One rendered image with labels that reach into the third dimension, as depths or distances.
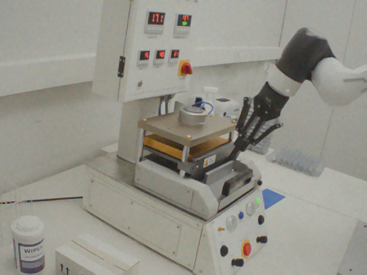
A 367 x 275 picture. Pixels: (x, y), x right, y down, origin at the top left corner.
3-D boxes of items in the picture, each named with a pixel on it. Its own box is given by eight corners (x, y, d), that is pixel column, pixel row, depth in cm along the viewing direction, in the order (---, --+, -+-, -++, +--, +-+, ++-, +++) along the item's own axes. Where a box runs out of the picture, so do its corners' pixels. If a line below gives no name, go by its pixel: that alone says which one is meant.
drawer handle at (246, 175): (221, 194, 109) (223, 181, 107) (245, 179, 121) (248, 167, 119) (227, 196, 108) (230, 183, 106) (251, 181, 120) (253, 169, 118)
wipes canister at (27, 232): (8, 266, 96) (3, 219, 91) (32, 254, 103) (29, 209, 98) (28, 282, 92) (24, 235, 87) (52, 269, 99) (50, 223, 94)
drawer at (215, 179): (134, 174, 121) (136, 150, 118) (177, 158, 139) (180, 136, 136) (217, 213, 106) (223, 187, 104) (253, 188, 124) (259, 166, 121)
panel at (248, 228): (222, 283, 105) (210, 221, 103) (267, 240, 129) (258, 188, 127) (228, 283, 104) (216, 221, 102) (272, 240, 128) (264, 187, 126)
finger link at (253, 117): (262, 106, 102) (258, 103, 103) (239, 139, 108) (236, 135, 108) (268, 105, 106) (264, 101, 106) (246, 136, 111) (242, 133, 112)
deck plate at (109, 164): (82, 163, 124) (82, 160, 124) (151, 141, 152) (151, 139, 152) (204, 225, 101) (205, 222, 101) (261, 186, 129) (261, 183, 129)
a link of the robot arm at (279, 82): (297, 83, 93) (285, 101, 96) (310, 81, 104) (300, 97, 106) (258, 54, 98) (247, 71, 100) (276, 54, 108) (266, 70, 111)
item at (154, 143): (142, 148, 118) (147, 117, 115) (185, 134, 136) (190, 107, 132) (191, 169, 109) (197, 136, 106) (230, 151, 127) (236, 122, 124)
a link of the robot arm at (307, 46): (333, 102, 99) (321, 85, 107) (362, 61, 92) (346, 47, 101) (279, 72, 94) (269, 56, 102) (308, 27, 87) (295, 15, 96)
